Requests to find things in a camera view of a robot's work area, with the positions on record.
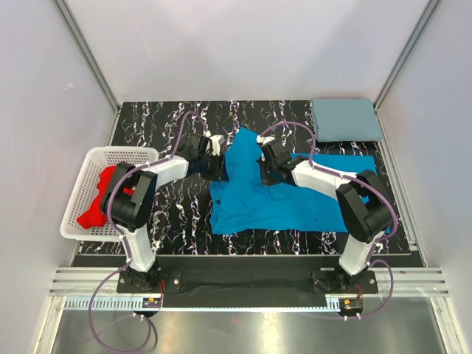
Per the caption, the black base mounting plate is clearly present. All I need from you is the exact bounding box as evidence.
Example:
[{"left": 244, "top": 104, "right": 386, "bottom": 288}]
[{"left": 117, "top": 255, "right": 378, "bottom": 310}]

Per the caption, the right aluminium frame post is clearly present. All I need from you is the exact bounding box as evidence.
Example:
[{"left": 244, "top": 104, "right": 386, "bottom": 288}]
[{"left": 373, "top": 0, "right": 443, "bottom": 111}]

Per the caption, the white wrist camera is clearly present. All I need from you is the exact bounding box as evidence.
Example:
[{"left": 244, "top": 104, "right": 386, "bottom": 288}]
[
  {"left": 256, "top": 135, "right": 275, "bottom": 147},
  {"left": 204, "top": 131, "right": 225, "bottom": 156}
]

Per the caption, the aluminium frame post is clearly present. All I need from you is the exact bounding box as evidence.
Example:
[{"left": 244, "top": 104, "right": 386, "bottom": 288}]
[
  {"left": 51, "top": 0, "right": 122, "bottom": 115},
  {"left": 373, "top": 0, "right": 443, "bottom": 111}
]

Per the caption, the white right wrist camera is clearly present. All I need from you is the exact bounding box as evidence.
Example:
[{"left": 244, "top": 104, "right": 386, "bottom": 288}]
[{"left": 256, "top": 135, "right": 275, "bottom": 147}]

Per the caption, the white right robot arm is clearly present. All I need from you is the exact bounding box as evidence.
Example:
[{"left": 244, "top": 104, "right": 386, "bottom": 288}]
[{"left": 256, "top": 136, "right": 397, "bottom": 293}]

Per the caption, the folded light blue t-shirt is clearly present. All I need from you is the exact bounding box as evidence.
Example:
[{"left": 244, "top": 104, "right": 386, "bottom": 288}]
[{"left": 312, "top": 98, "right": 384, "bottom": 142}]

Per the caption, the white plastic laundry basket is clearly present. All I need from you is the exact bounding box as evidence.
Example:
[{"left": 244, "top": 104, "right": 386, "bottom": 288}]
[{"left": 60, "top": 146, "right": 159, "bottom": 242}]

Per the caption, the aluminium front rail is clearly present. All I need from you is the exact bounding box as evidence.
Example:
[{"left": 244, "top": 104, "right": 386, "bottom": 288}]
[{"left": 49, "top": 267, "right": 448, "bottom": 316}]

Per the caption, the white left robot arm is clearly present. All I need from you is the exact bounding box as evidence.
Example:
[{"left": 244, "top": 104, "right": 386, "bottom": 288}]
[{"left": 101, "top": 133, "right": 229, "bottom": 292}]

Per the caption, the left aluminium frame post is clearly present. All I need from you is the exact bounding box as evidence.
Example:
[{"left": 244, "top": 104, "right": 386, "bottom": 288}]
[{"left": 51, "top": 0, "right": 122, "bottom": 115}]

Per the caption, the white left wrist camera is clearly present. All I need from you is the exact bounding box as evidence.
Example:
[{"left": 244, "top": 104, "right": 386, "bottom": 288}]
[{"left": 204, "top": 131, "right": 225, "bottom": 156}]

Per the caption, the red t-shirt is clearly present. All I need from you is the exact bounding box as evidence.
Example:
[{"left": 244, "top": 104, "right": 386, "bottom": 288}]
[{"left": 77, "top": 165, "right": 117, "bottom": 229}]

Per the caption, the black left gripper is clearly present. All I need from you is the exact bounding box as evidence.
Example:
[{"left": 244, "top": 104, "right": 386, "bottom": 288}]
[{"left": 198, "top": 152, "right": 229, "bottom": 182}]

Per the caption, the white toothed cable duct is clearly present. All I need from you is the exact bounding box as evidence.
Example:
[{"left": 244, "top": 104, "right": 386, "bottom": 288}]
[{"left": 64, "top": 296, "right": 162, "bottom": 311}]

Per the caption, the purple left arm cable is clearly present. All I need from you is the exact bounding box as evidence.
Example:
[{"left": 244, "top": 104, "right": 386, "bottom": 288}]
[{"left": 87, "top": 111, "right": 209, "bottom": 353}]

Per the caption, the bright blue t-shirt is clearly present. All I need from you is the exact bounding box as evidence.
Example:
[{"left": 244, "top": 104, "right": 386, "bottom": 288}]
[{"left": 209, "top": 127, "right": 376, "bottom": 235}]

